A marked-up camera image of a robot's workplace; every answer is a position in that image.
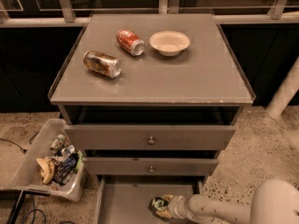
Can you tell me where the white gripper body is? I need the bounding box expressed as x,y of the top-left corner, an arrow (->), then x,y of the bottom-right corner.
168,195 -> 190,219

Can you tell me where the crushed green can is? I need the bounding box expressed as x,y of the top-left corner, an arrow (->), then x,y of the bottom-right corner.
149,197 -> 169,211

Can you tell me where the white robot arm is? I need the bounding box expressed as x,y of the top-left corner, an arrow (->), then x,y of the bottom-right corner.
150,179 -> 299,224

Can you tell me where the grey bottom drawer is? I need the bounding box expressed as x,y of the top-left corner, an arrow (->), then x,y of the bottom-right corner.
96,175 -> 203,224

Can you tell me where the grey drawer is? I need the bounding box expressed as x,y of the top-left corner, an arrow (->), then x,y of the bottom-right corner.
83,157 -> 218,176
64,125 -> 235,150
96,175 -> 203,224

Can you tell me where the grey middle drawer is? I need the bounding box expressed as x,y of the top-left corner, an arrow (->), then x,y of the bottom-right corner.
83,157 -> 218,176

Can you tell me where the grey top drawer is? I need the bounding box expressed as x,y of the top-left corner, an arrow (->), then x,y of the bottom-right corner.
64,125 -> 235,150

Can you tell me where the grey drawer cabinet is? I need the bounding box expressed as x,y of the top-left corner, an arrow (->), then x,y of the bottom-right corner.
47,13 -> 257,224

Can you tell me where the small can in bin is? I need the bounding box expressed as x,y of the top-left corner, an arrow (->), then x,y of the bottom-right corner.
50,134 -> 65,152

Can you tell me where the brown soda can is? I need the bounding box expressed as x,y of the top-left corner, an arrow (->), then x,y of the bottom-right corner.
83,50 -> 121,78

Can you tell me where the red soda can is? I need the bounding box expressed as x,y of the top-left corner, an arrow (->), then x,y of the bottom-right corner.
116,30 -> 145,56

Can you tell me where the dark blue snack bag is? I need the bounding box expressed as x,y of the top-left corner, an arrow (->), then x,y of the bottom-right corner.
53,154 -> 78,186

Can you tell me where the clear plastic bin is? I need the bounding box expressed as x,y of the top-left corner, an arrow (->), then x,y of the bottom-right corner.
1,119 -> 88,202

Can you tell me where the tan crumpled object in bin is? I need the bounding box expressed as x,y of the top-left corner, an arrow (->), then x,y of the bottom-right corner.
36,157 -> 55,185

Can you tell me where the white paper bowl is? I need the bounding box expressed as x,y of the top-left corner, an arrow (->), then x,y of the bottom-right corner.
149,31 -> 190,57

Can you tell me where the white pole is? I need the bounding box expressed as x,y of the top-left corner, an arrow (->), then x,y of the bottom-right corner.
266,57 -> 299,119

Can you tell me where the metal window railing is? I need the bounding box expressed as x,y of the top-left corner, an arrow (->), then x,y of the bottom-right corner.
0,0 -> 299,28

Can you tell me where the blue floor cable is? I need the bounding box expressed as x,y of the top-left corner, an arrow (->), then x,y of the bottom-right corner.
21,194 -> 48,224

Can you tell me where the black floor cable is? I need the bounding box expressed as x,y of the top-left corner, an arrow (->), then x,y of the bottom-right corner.
0,130 -> 41,155

